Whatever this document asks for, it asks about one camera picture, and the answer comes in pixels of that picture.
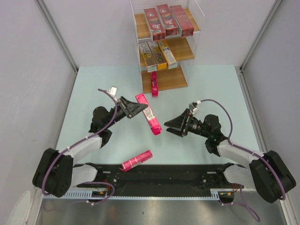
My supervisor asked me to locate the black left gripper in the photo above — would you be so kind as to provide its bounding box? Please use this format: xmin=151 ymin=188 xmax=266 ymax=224
xmin=104 ymin=96 xmax=147 ymax=129

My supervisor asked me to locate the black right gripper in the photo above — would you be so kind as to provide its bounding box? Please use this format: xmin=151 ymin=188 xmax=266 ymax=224
xmin=164 ymin=108 xmax=210 ymax=138

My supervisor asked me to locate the pink toothpaste box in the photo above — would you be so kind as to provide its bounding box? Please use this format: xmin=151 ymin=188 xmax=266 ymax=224
xmin=120 ymin=150 xmax=153 ymax=172
xmin=151 ymin=71 xmax=158 ymax=97
xmin=135 ymin=93 xmax=162 ymax=135

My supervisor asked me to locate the orange toothpaste box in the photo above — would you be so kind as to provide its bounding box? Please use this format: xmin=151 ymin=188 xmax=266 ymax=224
xmin=138 ymin=42 xmax=157 ymax=73
xmin=157 ymin=40 xmax=178 ymax=69

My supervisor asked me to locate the gold silver toothpaste box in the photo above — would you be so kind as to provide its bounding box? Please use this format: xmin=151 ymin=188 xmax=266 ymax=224
xmin=147 ymin=42 xmax=167 ymax=71

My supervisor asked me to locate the red silver 3D toothpaste box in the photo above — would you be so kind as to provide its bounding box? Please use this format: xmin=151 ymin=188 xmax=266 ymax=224
xmin=156 ymin=4 xmax=178 ymax=37

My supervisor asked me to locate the dark red toothpaste box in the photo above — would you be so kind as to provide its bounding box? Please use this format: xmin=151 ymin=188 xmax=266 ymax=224
xmin=170 ymin=5 xmax=194 ymax=38

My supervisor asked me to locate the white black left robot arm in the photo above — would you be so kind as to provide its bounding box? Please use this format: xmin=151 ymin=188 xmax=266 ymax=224
xmin=32 ymin=97 xmax=148 ymax=197

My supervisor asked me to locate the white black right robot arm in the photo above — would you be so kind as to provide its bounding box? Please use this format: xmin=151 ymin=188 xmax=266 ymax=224
xmin=164 ymin=109 xmax=296 ymax=203

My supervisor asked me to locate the clear acrylic wooden shelf unit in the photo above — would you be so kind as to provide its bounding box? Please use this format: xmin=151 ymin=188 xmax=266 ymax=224
xmin=130 ymin=0 xmax=204 ymax=93

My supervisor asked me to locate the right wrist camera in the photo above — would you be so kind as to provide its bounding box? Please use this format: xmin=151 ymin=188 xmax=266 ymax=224
xmin=189 ymin=100 xmax=201 ymax=115

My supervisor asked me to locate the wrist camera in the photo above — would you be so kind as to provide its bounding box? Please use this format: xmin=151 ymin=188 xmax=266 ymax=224
xmin=107 ymin=86 xmax=118 ymax=101
xmin=189 ymin=100 xmax=201 ymax=115

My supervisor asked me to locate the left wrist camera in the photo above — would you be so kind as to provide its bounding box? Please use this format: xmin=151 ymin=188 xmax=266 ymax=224
xmin=107 ymin=86 xmax=118 ymax=101

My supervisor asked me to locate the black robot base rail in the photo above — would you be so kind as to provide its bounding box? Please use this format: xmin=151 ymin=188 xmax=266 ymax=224
xmin=78 ymin=164 xmax=233 ymax=188

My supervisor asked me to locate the white slotted cable duct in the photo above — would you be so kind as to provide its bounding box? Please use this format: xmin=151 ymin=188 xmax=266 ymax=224
xmin=42 ymin=187 xmax=235 ymax=202

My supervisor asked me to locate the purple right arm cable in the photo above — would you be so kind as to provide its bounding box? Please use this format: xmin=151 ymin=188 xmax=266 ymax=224
xmin=198 ymin=98 xmax=287 ymax=223

